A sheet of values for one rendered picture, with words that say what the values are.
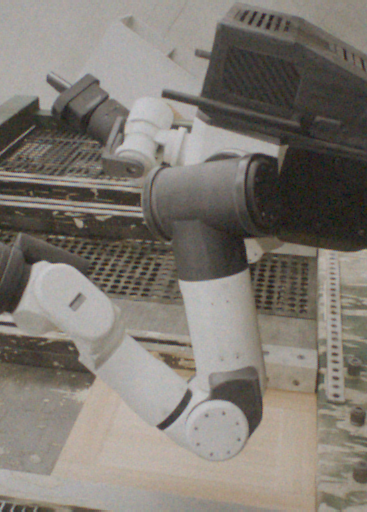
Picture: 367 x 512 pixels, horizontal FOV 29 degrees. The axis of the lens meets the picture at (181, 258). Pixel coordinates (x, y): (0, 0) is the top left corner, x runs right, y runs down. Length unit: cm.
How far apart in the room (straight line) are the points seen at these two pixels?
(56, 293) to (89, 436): 44
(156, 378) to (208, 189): 25
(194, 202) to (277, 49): 23
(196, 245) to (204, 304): 7
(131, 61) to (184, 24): 142
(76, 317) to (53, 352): 56
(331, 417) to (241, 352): 41
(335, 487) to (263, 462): 13
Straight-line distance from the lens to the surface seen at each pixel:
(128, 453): 122
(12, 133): 272
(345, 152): 97
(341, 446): 121
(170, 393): 91
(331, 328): 149
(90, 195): 210
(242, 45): 95
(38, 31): 670
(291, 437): 126
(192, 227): 85
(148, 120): 109
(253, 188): 81
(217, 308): 87
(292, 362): 134
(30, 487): 115
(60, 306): 86
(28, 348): 143
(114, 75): 514
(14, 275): 87
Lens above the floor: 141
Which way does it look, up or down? 8 degrees down
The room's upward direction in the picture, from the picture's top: 55 degrees counter-clockwise
